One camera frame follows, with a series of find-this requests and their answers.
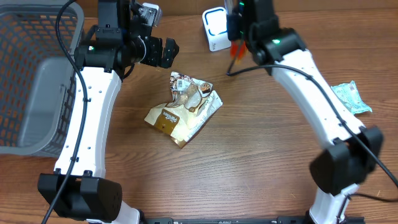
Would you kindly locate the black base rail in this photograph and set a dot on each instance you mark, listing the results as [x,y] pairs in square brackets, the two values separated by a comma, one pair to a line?
[278,220]

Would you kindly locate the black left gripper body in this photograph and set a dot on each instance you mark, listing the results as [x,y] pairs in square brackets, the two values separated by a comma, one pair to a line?
[155,50]

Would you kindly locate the white barcode scanner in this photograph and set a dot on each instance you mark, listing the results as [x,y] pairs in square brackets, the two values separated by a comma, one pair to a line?
[214,23]

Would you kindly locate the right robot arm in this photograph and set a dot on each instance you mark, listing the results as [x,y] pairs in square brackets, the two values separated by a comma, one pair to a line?
[349,149]

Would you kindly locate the teal wipes packet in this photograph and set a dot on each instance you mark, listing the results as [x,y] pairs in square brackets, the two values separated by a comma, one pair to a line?
[349,95]

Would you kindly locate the white brown snack pouch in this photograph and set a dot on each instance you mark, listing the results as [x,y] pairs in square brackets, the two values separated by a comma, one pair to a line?
[193,102]

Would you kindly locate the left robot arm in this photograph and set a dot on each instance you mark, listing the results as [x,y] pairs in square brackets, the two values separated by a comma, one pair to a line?
[77,188]

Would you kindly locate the orange biscuit package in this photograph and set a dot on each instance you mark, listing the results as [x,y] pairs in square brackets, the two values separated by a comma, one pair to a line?
[238,50]

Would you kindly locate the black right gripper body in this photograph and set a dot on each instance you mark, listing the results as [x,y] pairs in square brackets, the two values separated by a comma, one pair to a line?
[233,26]

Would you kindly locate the grey plastic shopping basket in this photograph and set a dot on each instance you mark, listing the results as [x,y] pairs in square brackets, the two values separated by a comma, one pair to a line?
[37,82]

